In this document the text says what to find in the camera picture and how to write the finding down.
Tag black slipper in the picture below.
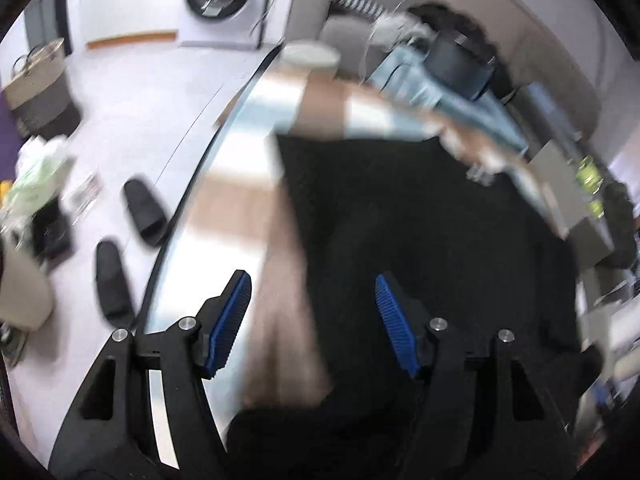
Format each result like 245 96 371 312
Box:
95 241 135 328
122 177 171 247

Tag grey box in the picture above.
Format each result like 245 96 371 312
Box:
530 140 616 266

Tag purple bag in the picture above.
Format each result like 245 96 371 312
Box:
0 92 26 181

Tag light blue checkered cloth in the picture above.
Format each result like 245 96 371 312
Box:
367 47 528 153

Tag green frog teapot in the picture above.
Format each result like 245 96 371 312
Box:
575 155 606 216

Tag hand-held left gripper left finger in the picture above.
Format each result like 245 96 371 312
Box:
47 270 253 480

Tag green white plastic bag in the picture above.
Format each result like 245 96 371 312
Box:
10 135 76 211

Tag white lower kitchen cabinets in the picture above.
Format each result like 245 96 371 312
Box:
80 0 181 46

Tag dark glass door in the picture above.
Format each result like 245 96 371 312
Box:
40 0 73 56

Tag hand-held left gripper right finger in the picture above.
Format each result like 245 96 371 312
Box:
375 272 576 480

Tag white washing machine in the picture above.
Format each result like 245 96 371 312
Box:
179 0 281 51

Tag black knit garment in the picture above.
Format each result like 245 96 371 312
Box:
225 132 606 480

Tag white cloth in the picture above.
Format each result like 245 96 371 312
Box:
372 12 431 46

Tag grey sofa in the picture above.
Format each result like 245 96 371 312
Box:
282 0 401 83

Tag brown blue checkered tablecloth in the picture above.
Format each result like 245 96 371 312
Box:
137 67 571 466

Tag woven laundry basket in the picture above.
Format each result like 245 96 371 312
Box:
2 40 83 136

